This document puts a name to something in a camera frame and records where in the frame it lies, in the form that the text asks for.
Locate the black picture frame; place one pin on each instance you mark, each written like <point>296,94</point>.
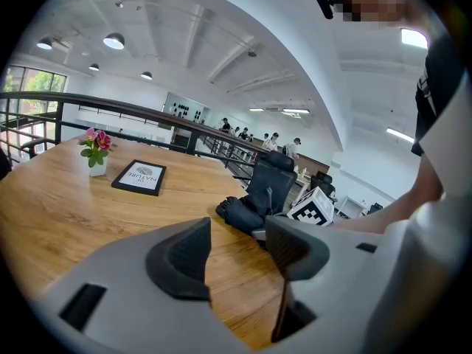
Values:
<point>139,177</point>

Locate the thin black balcony railing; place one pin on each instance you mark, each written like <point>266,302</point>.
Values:
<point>121,113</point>

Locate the person's right forearm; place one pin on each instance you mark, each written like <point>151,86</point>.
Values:
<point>376,219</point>

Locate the square ceiling light panel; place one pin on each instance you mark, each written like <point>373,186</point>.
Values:
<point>413,38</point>

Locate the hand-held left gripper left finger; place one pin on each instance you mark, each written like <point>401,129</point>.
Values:
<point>147,319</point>

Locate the white-legged work table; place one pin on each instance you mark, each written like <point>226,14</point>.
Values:
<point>303,177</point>

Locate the long ceiling light bar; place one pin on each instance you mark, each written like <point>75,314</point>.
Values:
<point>256,109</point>
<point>400,134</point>
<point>295,111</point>

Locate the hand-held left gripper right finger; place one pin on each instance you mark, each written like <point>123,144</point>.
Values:
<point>343,271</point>

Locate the black cloth bundle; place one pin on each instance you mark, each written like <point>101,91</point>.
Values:
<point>239,214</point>

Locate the black metal railing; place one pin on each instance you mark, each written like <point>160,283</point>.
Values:
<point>129,111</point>

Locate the wooden table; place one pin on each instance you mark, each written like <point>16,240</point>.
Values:
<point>73,216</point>

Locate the pink flowers in white pot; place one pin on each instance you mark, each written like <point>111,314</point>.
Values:
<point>96,149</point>

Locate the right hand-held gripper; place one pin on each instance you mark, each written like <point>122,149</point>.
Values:
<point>309,208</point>

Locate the white cabinet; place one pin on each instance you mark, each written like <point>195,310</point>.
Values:
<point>352,205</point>

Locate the brown wooden counter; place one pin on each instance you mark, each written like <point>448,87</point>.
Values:
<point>313,162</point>

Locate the white wall display panel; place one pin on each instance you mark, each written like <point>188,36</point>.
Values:
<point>184,107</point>

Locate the black dome pendant lamp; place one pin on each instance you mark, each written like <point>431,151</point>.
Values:
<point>146,75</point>
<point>44,44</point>
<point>113,41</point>
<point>94,67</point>

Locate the person's black shirt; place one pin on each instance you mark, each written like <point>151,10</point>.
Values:
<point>439,79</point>

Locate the ceiling track spotlight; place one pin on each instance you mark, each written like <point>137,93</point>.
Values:
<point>119,4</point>

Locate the black head-mounted camera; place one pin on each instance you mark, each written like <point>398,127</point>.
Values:
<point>325,2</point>

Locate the ceiling dome camera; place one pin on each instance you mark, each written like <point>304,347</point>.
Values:
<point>252,53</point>

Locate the large window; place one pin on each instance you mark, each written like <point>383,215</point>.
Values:
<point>33,83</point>

